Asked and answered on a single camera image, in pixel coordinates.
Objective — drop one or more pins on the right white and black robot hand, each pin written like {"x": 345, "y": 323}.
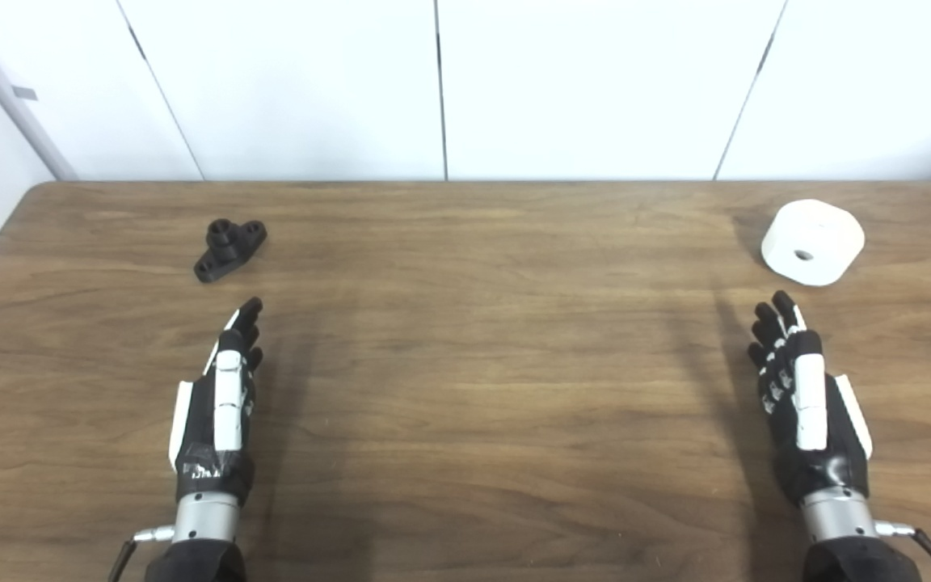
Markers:
{"x": 810, "y": 404}

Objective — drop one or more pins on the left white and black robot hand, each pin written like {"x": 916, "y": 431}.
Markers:
{"x": 228, "y": 404}

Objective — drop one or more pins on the black plastic flanged holder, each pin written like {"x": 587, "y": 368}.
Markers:
{"x": 227, "y": 246}

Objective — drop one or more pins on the round white plastic piece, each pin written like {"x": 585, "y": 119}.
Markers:
{"x": 825, "y": 230}

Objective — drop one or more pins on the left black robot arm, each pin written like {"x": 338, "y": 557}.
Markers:
{"x": 203, "y": 558}

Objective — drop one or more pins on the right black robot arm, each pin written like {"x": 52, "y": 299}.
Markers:
{"x": 853, "y": 562}

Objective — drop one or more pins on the small grey trim label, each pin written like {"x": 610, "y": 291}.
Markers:
{"x": 25, "y": 93}

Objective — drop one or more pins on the grey wall corner trim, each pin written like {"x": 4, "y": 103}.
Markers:
{"x": 5, "y": 93}

